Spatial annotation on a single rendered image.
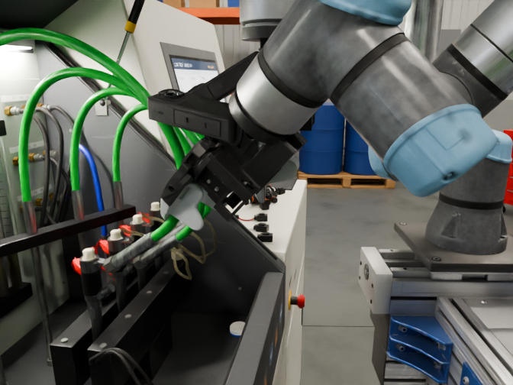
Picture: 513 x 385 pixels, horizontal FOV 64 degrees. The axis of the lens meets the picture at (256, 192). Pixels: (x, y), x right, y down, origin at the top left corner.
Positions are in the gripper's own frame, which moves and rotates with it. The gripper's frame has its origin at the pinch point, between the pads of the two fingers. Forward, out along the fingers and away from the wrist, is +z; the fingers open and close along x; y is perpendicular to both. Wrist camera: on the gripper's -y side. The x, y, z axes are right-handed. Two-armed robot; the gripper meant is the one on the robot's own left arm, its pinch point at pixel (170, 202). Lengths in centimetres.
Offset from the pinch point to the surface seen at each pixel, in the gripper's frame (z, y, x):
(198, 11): 209, -221, 436
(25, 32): -3.4, -27.7, -0.2
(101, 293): 20.1, 1.0, -4.9
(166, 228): 1.9, 1.9, -1.9
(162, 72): 18, -30, 42
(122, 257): 9.8, 0.2, -4.5
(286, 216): 34, 16, 56
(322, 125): 198, -6, 434
